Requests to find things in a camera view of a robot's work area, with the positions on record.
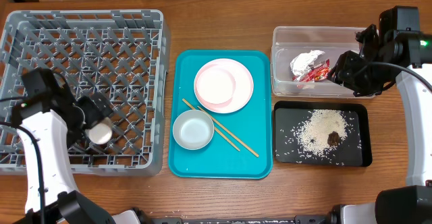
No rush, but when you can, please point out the white cup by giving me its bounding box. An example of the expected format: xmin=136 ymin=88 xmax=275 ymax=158
xmin=85 ymin=117 xmax=113 ymax=145

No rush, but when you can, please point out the red snack wrapper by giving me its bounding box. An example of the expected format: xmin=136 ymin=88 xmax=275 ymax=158
xmin=290 ymin=50 xmax=330 ymax=82

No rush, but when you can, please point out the brown food scrap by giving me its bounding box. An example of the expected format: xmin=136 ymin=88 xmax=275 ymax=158
xmin=327 ymin=132 xmax=342 ymax=146

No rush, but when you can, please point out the rice pile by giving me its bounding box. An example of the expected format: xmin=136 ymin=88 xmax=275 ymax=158
xmin=274 ymin=108 xmax=362 ymax=167

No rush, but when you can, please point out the grey bowl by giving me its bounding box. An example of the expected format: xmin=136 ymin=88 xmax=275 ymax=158
xmin=172 ymin=110 xmax=214 ymax=150

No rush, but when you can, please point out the small pink plate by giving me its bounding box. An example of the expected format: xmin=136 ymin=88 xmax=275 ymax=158
xmin=194 ymin=65 xmax=236 ymax=105

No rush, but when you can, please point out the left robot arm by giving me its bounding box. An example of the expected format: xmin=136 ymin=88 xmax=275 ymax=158
xmin=9 ymin=68 xmax=114 ymax=223

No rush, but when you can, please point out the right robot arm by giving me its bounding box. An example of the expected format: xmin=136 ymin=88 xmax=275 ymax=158
xmin=327 ymin=6 xmax=431 ymax=224

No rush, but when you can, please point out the grey dishwasher rack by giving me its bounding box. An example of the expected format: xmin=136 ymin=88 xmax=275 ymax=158
xmin=1 ymin=9 xmax=170 ymax=176

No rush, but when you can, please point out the black waste tray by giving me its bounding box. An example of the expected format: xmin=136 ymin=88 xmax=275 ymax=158
xmin=273 ymin=101 xmax=373 ymax=167

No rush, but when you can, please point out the clear plastic bin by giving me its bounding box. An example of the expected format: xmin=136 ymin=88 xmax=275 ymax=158
xmin=271 ymin=26 xmax=364 ymax=99

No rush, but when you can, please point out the wooden chopstick left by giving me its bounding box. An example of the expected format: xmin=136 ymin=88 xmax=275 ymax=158
xmin=182 ymin=99 xmax=240 ymax=152

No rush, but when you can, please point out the wooden chopstick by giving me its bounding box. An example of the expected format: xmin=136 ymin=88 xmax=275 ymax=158
xmin=197 ymin=106 xmax=259 ymax=158
xmin=182 ymin=99 xmax=240 ymax=152

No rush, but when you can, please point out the wooden chopstick right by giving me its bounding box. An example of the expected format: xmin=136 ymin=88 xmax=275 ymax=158
xmin=197 ymin=106 xmax=259 ymax=158

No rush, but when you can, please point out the large white plate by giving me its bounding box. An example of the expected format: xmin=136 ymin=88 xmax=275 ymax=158
xmin=194 ymin=58 xmax=254 ymax=114

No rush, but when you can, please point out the teal serving tray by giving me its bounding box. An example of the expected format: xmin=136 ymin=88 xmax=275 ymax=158
xmin=167 ymin=50 xmax=273 ymax=179

